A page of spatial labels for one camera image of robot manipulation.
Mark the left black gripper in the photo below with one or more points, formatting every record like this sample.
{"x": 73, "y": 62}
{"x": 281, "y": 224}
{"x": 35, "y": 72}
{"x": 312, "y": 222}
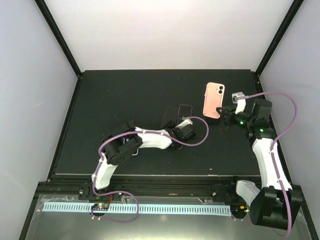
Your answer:
{"x": 170, "y": 124}

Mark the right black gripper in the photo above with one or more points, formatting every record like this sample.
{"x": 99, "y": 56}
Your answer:
{"x": 227, "y": 117}

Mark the pink edged smartphone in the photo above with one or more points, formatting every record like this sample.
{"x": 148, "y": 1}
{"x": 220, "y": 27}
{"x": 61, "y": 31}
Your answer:
{"x": 170, "y": 116}

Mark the pink phone case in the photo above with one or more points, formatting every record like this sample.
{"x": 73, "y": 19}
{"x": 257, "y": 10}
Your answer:
{"x": 213, "y": 99}

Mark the black smartphone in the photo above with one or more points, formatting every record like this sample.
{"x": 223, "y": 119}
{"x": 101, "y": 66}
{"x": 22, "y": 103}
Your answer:
{"x": 184, "y": 111}

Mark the phone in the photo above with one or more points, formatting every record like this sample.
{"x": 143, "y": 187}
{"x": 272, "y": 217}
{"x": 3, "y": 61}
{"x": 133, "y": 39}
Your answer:
{"x": 125, "y": 140}

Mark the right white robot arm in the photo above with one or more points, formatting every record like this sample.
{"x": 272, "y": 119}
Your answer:
{"x": 275, "y": 204}

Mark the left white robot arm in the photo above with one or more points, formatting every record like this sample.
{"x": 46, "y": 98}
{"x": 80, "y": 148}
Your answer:
{"x": 113, "y": 152}

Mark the right electronics board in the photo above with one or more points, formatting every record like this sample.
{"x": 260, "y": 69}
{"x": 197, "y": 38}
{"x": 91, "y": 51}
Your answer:
{"x": 239, "y": 209}

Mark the electronics board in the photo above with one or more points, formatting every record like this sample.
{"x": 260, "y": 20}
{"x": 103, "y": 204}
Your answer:
{"x": 100, "y": 207}
{"x": 239, "y": 209}

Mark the left electronics board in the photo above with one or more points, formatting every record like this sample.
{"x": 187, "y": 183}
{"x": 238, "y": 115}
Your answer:
{"x": 100, "y": 207}

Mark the right frame post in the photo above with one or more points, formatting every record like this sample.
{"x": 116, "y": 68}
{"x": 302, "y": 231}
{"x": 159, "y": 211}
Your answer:
{"x": 283, "y": 27}

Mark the frame post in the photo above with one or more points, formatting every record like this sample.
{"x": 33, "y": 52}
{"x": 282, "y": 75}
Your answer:
{"x": 283, "y": 27}
{"x": 46, "y": 13}

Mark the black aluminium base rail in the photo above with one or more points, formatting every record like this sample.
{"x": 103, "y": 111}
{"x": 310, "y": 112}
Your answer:
{"x": 219, "y": 189}

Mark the light blue cable duct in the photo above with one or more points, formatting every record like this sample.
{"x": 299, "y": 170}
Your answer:
{"x": 155, "y": 209}

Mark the left frame post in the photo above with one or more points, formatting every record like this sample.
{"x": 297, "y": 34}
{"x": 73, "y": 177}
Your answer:
{"x": 46, "y": 13}

